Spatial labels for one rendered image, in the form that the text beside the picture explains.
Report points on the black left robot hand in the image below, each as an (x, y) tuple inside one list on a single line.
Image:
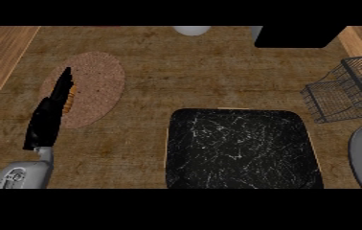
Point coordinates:
[(47, 119)]

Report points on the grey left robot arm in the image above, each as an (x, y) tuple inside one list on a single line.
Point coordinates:
[(26, 173)]

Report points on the black marble tray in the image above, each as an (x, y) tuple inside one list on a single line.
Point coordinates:
[(239, 149)]

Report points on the orange food item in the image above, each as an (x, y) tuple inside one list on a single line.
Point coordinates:
[(69, 100)]

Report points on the round woven pink placemat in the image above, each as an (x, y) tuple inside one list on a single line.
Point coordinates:
[(93, 87)]

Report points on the white round container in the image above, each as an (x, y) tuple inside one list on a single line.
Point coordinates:
[(190, 30)]

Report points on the black appliance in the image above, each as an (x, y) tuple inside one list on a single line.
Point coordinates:
[(297, 35)]

